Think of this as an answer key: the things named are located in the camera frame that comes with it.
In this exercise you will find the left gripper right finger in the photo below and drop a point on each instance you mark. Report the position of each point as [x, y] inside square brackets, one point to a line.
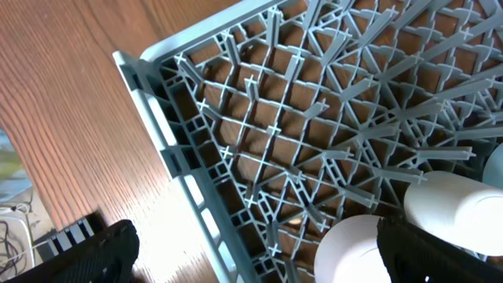
[411, 254]

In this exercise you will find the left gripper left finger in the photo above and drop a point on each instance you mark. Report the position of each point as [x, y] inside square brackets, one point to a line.
[107, 257]

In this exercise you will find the white cup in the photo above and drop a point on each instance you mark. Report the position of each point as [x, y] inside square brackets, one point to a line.
[458, 210]

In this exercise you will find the light blue bowl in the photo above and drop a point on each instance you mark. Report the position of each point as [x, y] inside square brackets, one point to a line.
[493, 170]

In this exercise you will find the grey dishwasher rack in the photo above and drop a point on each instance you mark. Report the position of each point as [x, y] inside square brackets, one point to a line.
[278, 119]

